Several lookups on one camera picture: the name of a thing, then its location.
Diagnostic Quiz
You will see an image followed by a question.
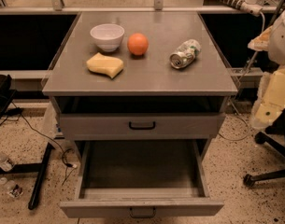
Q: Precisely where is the small plastic cup litter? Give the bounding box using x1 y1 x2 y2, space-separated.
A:
0 177 23 198

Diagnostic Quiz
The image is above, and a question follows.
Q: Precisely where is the yellow sponge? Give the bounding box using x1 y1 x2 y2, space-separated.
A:
86 53 124 79

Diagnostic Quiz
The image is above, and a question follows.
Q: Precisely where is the grey drawer cabinet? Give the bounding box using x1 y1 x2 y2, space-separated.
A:
43 12 236 153

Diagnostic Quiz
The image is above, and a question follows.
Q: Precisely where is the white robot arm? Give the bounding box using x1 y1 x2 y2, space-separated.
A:
248 10 285 130

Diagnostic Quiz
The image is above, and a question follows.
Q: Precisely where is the black stand base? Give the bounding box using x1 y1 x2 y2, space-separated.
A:
0 142 54 211

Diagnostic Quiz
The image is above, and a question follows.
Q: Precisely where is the black floor cable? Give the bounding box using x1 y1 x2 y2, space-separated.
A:
0 101 78 186

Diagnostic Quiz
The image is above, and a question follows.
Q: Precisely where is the white power cable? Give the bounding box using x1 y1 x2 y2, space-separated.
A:
218 12 266 142

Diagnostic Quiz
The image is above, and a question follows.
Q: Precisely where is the orange fruit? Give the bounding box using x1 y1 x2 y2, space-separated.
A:
127 33 149 56

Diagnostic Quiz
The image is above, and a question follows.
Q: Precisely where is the white ceramic bowl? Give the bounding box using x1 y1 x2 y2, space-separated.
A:
90 23 125 52

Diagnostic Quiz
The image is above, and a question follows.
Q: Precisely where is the white power strip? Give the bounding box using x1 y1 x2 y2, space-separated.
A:
219 0 263 16

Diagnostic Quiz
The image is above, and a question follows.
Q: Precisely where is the black office chair base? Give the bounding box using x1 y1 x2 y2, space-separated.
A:
243 131 285 188

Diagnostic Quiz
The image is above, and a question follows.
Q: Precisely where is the grey drawer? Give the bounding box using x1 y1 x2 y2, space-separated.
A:
60 140 224 218
59 113 225 141

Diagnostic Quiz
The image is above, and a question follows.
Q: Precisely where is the clear plastic bottle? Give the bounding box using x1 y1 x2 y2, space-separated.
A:
0 151 14 172

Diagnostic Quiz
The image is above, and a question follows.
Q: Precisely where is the grey top drawer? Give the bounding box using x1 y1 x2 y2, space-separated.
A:
59 113 225 141

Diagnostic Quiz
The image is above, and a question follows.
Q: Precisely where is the crushed aluminium soda can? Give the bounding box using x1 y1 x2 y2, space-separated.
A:
169 39 201 69

